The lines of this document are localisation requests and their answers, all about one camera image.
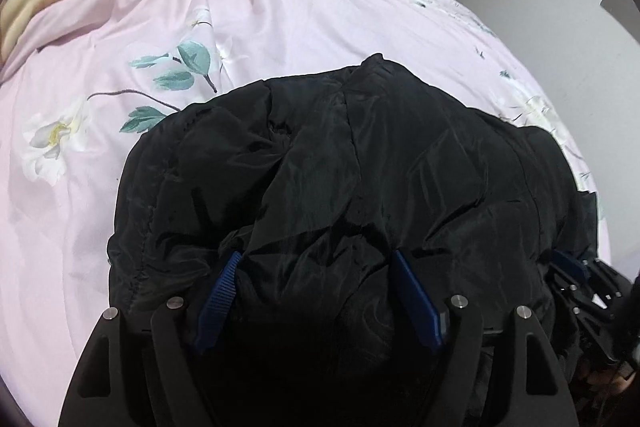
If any black puffer jacket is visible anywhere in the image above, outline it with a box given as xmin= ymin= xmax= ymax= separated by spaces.
xmin=106 ymin=53 xmax=601 ymax=427

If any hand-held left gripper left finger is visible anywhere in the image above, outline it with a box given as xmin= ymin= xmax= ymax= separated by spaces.
xmin=59 ymin=251 xmax=244 ymax=427

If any pink floral duvet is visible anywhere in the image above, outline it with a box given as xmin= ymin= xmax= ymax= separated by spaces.
xmin=0 ymin=0 xmax=613 ymax=425

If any person's right hand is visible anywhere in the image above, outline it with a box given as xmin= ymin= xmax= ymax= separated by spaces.
xmin=580 ymin=367 xmax=632 ymax=404

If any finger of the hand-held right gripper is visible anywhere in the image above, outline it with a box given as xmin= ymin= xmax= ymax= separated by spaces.
xmin=551 ymin=249 xmax=627 ymax=305
xmin=549 ymin=277 xmax=618 ymax=328

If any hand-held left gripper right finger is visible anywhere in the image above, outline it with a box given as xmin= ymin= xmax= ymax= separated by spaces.
xmin=391 ymin=249 xmax=571 ymax=427

